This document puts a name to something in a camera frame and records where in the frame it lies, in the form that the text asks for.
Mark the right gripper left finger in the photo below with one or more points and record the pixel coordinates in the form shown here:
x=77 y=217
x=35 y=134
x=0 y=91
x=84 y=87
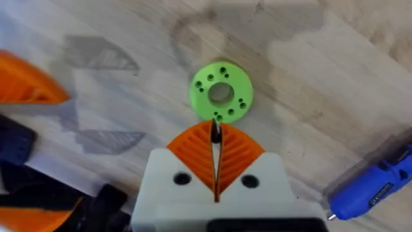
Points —
x=190 y=151

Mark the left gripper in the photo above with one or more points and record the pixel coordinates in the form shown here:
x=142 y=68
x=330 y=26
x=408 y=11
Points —
x=14 y=141

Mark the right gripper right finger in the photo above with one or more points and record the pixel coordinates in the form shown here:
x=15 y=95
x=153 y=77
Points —
x=241 y=154

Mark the blue electric screwdriver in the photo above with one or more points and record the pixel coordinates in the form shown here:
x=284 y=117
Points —
x=370 y=187

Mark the green disc with holes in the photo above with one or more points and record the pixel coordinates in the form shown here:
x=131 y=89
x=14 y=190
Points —
x=202 y=100

